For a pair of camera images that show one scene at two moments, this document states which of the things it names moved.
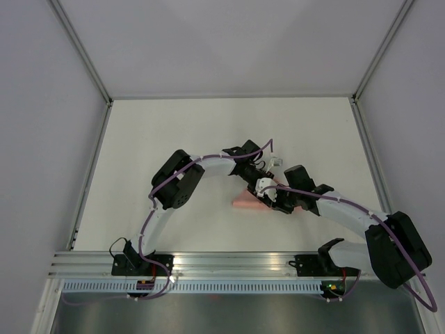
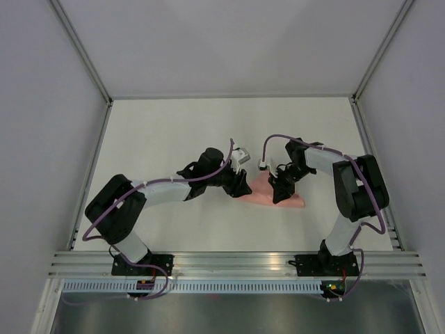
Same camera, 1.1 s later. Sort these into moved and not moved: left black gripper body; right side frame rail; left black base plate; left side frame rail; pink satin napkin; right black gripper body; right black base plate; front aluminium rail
Moved: left black gripper body; pink satin napkin; right black gripper body
Not moved: left black base plate; right side frame rail; right black base plate; front aluminium rail; left side frame rail
